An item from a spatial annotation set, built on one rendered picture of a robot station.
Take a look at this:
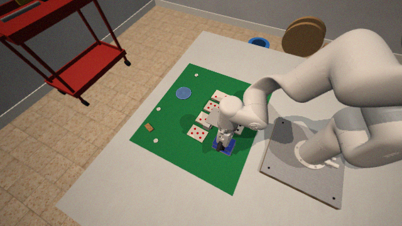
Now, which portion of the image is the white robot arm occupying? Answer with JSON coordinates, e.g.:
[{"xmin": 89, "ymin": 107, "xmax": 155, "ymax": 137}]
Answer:
[{"xmin": 203, "ymin": 29, "xmax": 402, "ymax": 170}]

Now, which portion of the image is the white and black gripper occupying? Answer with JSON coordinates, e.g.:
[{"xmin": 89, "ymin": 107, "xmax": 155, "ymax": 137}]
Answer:
[{"xmin": 216, "ymin": 129, "xmax": 235, "ymax": 152}]

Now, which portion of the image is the blue poker chip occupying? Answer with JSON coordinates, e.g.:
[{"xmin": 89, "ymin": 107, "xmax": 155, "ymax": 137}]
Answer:
[{"xmin": 176, "ymin": 87, "xmax": 192, "ymax": 100}]

